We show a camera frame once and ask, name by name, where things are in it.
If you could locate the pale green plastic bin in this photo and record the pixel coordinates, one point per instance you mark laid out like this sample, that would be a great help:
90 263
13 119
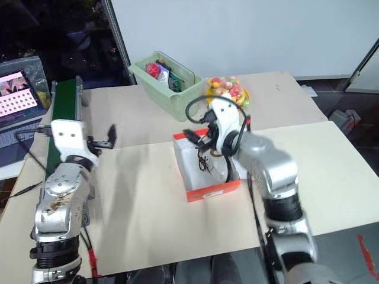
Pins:
164 88

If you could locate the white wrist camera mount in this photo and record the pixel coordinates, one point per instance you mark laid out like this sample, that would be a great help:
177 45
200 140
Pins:
226 118
66 133

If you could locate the grey metal frame post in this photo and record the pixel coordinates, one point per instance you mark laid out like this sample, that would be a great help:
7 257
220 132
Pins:
362 63
120 38

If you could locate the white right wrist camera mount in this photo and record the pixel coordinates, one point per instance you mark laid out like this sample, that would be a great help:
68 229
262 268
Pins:
226 118

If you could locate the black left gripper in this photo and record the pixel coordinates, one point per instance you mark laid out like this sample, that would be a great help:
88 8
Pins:
99 145

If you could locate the dark green packet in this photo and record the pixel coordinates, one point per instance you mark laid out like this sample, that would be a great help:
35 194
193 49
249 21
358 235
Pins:
174 81

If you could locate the orange shoebox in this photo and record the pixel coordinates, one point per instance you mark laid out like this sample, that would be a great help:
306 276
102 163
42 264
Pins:
211 192

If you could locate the grey power adapter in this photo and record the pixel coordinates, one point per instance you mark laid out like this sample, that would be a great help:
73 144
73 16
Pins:
345 118

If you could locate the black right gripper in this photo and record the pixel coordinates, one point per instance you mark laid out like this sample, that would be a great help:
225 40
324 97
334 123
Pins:
212 127

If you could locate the green conveyor belt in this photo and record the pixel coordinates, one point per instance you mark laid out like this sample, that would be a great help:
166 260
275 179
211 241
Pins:
63 100

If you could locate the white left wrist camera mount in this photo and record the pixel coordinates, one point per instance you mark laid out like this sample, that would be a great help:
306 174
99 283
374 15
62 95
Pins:
66 133

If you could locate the laptop with pink screen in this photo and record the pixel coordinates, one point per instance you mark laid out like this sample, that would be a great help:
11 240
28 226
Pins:
17 94

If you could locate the bag of colourful candy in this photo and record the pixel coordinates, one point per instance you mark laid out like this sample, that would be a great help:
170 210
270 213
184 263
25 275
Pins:
228 87

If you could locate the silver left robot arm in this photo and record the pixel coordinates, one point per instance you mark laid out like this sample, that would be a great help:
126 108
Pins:
60 198

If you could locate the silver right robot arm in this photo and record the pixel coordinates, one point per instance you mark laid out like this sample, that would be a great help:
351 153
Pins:
266 165

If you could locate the red toy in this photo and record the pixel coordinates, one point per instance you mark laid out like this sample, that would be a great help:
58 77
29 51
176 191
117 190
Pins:
152 69

